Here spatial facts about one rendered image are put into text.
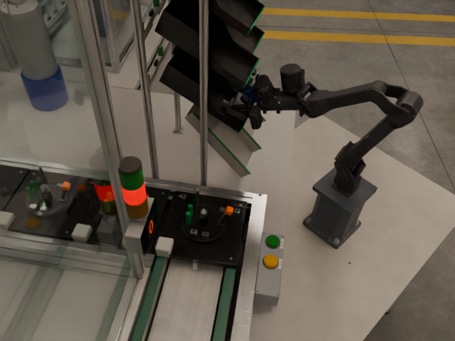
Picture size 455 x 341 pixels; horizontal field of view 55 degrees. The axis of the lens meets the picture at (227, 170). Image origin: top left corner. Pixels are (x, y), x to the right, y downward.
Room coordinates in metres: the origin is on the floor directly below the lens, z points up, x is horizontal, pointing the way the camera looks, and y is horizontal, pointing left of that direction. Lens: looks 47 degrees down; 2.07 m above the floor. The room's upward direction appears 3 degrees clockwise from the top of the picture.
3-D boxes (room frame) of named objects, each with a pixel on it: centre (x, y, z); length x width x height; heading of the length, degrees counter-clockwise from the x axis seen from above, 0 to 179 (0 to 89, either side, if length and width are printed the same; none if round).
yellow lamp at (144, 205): (0.61, 0.20, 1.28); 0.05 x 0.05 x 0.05
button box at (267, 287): (0.67, -0.14, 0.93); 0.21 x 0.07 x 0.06; 173
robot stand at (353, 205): (0.89, -0.37, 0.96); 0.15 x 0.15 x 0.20; 47
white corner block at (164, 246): (0.70, 0.17, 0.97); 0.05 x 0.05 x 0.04; 83
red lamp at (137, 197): (0.61, 0.20, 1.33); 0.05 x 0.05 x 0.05
